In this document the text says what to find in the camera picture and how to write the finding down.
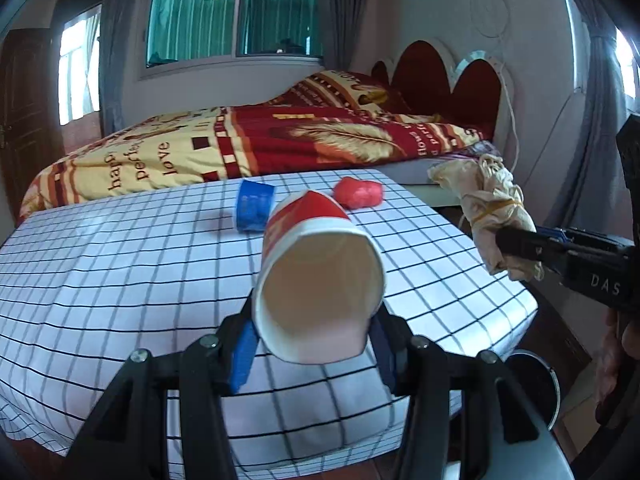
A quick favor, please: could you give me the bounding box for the white checkered tablecloth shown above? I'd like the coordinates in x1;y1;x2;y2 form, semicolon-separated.
0;168;540;480

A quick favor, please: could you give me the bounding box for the person's right hand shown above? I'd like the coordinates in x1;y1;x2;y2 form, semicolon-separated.
594;308;640;430

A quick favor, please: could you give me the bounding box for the red white paper cup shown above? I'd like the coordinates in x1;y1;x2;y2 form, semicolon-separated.
252;190;386;366

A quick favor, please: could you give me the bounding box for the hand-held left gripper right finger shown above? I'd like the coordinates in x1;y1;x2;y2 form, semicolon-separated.
369;307;516;480

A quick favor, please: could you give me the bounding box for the grey curtain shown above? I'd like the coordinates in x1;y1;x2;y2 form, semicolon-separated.
552;0;632;243
316;0;372;75

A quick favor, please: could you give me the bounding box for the red plastic bag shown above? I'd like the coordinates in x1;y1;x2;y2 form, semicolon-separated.
333;176;385;210

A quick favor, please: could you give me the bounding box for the brown wooden door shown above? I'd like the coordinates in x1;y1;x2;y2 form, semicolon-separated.
0;28;67;221

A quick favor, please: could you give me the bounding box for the red yellow printed pillow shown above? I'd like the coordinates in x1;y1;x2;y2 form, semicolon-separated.
271;70;402;117

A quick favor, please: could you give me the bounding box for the metal rim trash bin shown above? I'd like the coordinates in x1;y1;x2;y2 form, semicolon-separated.
509;349;559;432

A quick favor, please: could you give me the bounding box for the blue plastic cup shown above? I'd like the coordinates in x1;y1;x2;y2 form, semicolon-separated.
234;179;277;234

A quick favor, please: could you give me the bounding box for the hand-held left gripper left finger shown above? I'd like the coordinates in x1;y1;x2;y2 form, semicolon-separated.
64;304;260;480

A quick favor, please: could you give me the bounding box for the red yellow printed blanket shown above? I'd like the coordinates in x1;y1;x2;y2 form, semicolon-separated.
17;105;493;221

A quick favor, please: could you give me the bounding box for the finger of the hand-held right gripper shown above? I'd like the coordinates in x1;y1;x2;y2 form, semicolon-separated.
495;227;568;278

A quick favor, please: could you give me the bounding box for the red white headboard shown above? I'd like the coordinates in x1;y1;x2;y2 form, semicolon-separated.
370;37;517;173

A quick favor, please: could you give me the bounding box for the window with green curtain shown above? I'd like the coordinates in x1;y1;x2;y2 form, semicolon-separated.
140;0;326;80

